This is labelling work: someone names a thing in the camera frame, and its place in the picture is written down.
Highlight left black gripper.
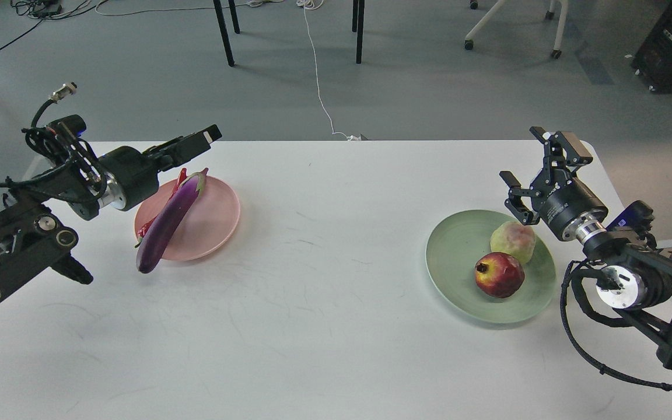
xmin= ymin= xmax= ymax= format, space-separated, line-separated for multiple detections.
xmin=99 ymin=124 xmax=222 ymax=212

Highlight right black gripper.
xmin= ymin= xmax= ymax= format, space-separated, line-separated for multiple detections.
xmin=499 ymin=127 xmax=608 ymax=242

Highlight red chili pepper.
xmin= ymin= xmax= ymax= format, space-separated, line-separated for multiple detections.
xmin=134 ymin=167 xmax=188 ymax=248

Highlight purple eggplant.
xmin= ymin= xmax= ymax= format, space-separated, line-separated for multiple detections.
xmin=136 ymin=168 xmax=208 ymax=274

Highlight green yellow fruit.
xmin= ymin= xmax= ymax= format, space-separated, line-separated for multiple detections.
xmin=489 ymin=221 xmax=538 ymax=265

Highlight red pomegranate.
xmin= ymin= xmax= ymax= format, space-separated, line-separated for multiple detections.
xmin=474 ymin=251 xmax=526 ymax=299

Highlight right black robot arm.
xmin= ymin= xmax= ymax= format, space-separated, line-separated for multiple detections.
xmin=500 ymin=127 xmax=672 ymax=391

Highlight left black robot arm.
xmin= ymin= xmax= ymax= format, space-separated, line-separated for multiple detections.
xmin=0 ymin=82 xmax=222 ymax=303

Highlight pink plate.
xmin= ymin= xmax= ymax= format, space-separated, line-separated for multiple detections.
xmin=134 ymin=175 xmax=241 ymax=261

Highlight black table legs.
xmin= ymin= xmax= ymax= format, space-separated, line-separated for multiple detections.
xmin=212 ymin=1 xmax=366 ymax=67

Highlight green plate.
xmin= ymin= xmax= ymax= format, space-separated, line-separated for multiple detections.
xmin=426 ymin=209 xmax=558 ymax=324

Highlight white chair base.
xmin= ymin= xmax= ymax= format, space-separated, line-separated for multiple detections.
xmin=462 ymin=1 xmax=571 ymax=61

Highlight white cable on floor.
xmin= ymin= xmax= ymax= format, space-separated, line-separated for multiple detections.
xmin=296 ymin=0 xmax=369 ymax=142

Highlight black cables on floor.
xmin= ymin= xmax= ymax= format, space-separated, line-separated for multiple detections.
xmin=0 ymin=0 xmax=214 ymax=68

